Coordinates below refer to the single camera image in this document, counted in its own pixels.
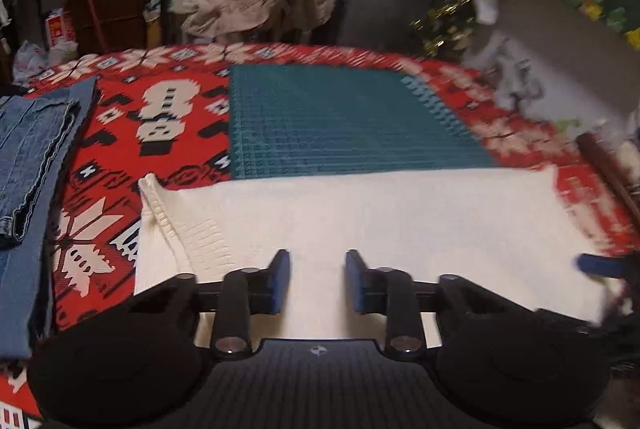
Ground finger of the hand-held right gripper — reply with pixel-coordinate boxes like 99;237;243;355
574;252;629;278

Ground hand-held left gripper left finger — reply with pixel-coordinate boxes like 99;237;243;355
132;249;292;360

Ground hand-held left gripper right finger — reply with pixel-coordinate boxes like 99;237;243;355
345;249;507;360

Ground white knit vest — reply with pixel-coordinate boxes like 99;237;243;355
134;166;618;345

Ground brown wooden nightstand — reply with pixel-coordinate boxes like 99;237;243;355
575;131;640;230

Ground green cutting mat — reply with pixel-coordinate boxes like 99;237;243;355
229;65;501;182

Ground grey hoodie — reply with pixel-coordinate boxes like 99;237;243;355
492;44;551;110

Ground red patterned blanket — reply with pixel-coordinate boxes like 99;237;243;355
0;43;640;429

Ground small Christmas tree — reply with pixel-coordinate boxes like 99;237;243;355
410;0;481;57

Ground blue jeans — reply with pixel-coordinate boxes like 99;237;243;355
0;76;101;362

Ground white hanging cloth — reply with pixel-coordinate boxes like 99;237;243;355
470;0;501;25

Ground brown wooden cabinet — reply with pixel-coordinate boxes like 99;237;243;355
65;0;151;54

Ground white plastic bag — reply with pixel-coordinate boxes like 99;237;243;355
12;40;51;82

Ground red box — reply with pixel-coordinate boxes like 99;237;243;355
45;9;76;52

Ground red broom handle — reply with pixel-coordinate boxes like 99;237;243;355
77;0;111;54

